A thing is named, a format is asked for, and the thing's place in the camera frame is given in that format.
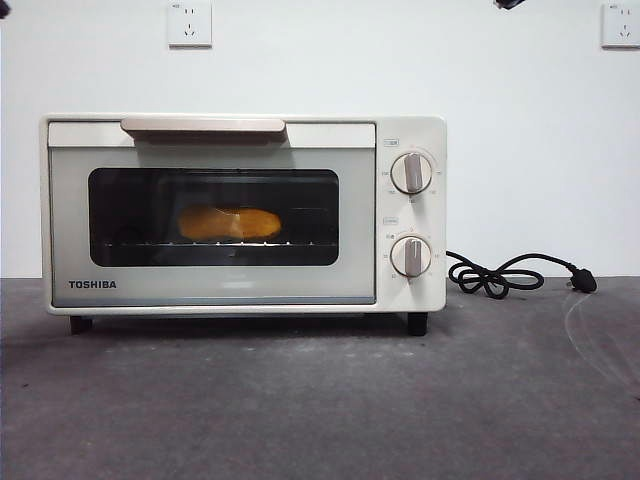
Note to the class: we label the round beige timer knob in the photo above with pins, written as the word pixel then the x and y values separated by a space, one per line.
pixel 411 257

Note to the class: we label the yellow corn cob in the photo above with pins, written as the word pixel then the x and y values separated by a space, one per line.
pixel 260 224

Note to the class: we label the white Toshiba toaster oven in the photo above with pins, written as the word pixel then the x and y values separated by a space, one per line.
pixel 415 130

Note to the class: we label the white wall socket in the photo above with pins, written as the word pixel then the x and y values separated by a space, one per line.
pixel 622 25
pixel 190 25

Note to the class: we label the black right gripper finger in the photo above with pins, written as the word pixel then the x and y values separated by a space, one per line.
pixel 507 3

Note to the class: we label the round beige temperature knob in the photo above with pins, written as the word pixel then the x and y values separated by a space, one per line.
pixel 411 173

